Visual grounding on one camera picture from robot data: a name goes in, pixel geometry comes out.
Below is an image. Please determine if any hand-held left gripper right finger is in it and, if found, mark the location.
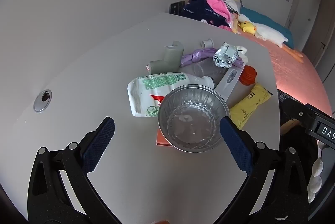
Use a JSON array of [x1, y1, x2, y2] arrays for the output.
[[220, 116, 309, 224]]

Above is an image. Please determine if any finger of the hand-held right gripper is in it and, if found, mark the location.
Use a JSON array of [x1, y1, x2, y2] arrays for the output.
[[284, 98, 314, 127]]

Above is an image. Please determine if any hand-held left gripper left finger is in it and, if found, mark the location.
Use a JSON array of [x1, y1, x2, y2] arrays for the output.
[[27, 117, 116, 224]]

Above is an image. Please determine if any yellow snack packet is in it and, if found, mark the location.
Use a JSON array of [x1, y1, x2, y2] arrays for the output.
[[229, 83, 273, 129]]

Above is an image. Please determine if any clear plastic bowl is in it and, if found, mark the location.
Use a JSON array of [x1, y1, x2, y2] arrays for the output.
[[157, 84, 230, 153]]

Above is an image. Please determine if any orange sticky note pad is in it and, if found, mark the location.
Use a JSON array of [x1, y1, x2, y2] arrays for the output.
[[156, 130, 173, 147]]

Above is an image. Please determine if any white milk bottle green print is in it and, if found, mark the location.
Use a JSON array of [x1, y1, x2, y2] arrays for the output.
[[127, 72, 215, 118]]

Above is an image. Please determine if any white tissue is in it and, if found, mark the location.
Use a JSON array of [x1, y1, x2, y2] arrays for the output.
[[236, 45, 249, 65]]

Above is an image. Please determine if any clear plastic cup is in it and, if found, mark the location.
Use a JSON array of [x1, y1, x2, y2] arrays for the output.
[[192, 60, 228, 83]]

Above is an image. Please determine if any silver foil wrapper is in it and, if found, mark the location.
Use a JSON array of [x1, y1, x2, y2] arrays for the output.
[[213, 42, 240, 69]]

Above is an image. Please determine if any purple plastic bag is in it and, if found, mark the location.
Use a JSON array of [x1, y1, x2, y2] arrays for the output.
[[179, 47, 245, 69]]

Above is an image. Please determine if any grey pipe elbow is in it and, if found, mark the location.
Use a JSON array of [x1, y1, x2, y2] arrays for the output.
[[149, 41, 185, 75]]

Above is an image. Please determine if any person's right hand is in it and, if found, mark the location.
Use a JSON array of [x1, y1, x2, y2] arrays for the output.
[[307, 157, 323, 203]]

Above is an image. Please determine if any bed with pink sheet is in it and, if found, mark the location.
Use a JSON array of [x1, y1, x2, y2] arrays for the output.
[[237, 28, 331, 120]]

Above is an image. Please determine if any white digital thermometer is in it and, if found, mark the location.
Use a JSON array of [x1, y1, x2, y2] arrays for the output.
[[213, 68, 245, 105]]

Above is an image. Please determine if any white door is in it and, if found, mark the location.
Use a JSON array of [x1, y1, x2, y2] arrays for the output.
[[286, 0, 323, 53], [313, 0, 335, 83]]

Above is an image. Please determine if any white goose plush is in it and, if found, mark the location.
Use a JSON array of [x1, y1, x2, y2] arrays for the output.
[[237, 13, 304, 62]]

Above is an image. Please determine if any teal pillow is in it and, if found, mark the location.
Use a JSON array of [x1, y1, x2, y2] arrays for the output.
[[239, 6, 294, 48]]

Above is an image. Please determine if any yellow duck plush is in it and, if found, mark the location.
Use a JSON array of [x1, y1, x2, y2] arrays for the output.
[[240, 20, 257, 35]]

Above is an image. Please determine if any yellow knit cloth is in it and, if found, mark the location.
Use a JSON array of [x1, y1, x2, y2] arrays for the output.
[[232, 13, 240, 33]]

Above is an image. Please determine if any patchwork pillow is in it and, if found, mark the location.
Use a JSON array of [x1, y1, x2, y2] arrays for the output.
[[218, 0, 242, 14]]

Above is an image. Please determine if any pink fleece blanket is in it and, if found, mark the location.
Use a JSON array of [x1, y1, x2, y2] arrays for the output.
[[205, 0, 236, 31]]

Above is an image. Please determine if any navy rabbit print blanket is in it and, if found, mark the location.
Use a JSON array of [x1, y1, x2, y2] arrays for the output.
[[180, 0, 232, 28]]

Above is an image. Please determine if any silver cable grommet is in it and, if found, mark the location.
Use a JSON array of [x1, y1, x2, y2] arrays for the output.
[[33, 89, 52, 113]]

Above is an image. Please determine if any black wall socket panel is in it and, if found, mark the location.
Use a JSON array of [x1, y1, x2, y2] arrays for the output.
[[169, 0, 186, 14]]

